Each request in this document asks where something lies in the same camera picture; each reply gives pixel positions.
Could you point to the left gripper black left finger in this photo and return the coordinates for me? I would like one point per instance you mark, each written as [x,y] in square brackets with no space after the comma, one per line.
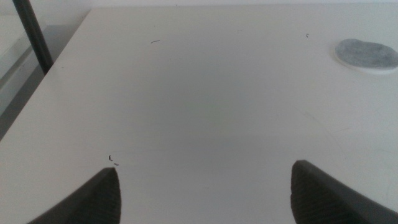
[96,202]

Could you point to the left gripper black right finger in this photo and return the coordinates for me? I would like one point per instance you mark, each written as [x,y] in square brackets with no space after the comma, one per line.
[314,199]

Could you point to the round grey felt cup mat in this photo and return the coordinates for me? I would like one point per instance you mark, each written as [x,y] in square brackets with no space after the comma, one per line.
[367,56]

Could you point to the black metal pole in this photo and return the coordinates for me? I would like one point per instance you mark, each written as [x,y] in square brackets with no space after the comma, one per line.
[34,34]

